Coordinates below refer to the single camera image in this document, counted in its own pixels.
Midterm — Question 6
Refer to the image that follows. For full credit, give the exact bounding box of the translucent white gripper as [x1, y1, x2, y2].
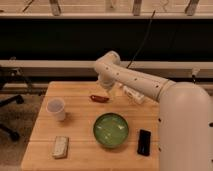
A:
[104, 86, 116, 100]

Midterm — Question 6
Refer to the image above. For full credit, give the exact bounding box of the red pepper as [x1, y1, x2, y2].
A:
[90, 95, 109, 103]

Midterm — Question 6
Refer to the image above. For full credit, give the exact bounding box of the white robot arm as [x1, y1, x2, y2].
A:
[94, 51, 213, 171]

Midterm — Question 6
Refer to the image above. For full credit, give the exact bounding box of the white plastic bottle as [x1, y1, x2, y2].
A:
[123, 86, 145, 104]

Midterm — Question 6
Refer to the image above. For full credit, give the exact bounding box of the green bowl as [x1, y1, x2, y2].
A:
[93, 113, 129, 149]

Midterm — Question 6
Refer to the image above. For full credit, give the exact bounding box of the black rectangular device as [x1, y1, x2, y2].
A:
[137, 130, 151, 156]

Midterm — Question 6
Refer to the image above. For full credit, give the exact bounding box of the white sponge block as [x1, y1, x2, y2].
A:
[52, 136, 69, 159]

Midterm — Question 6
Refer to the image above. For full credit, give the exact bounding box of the black office chair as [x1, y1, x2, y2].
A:
[0, 67, 24, 141]

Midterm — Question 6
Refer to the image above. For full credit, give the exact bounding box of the black cable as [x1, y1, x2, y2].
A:
[126, 9, 157, 69]

